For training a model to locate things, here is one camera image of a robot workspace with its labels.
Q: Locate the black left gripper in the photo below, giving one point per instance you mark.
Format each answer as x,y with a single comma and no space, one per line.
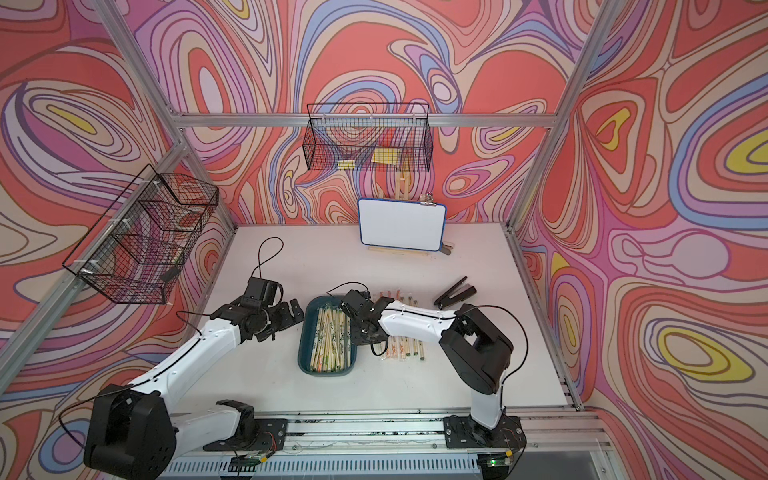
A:
287,318

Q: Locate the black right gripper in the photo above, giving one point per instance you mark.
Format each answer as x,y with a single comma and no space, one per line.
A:
356,339

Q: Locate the red striped chopsticks pair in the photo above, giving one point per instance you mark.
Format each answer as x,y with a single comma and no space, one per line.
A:
387,293

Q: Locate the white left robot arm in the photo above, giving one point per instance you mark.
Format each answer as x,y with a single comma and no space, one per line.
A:
133,431

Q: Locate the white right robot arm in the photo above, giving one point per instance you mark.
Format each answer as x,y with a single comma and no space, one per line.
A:
479,352

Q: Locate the teal plastic storage box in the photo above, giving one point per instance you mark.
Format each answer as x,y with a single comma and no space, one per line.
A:
325,347

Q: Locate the black stapler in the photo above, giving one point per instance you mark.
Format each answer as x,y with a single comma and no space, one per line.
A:
455,294

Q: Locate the small white whiteboard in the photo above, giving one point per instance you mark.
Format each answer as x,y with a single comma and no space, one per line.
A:
402,225

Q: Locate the wooden whiteboard stand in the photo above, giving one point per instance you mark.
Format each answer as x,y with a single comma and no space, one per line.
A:
402,186

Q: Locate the black wire basket left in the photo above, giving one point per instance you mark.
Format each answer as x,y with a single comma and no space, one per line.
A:
137,249

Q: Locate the black wire basket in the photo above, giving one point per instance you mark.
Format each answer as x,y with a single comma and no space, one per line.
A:
137,249
368,136

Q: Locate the black wire basket back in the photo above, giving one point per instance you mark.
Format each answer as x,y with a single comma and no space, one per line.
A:
368,136

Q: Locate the aluminium frame post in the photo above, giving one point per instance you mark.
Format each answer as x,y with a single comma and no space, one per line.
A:
123,38

